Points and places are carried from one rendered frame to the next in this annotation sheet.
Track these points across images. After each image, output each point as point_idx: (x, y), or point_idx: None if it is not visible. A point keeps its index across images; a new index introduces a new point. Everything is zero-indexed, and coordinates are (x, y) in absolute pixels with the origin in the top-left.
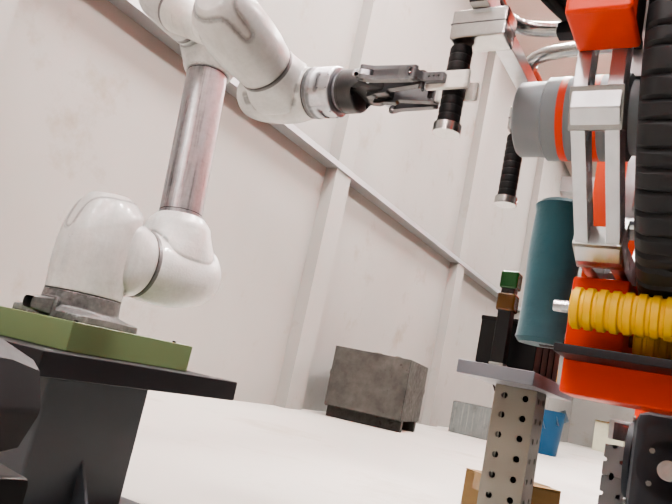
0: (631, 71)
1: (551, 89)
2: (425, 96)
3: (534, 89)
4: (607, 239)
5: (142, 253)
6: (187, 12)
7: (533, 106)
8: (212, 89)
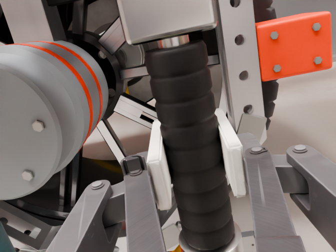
0: (59, 37)
1: (74, 82)
2: (158, 215)
3: (53, 83)
4: None
5: None
6: None
7: (72, 116)
8: None
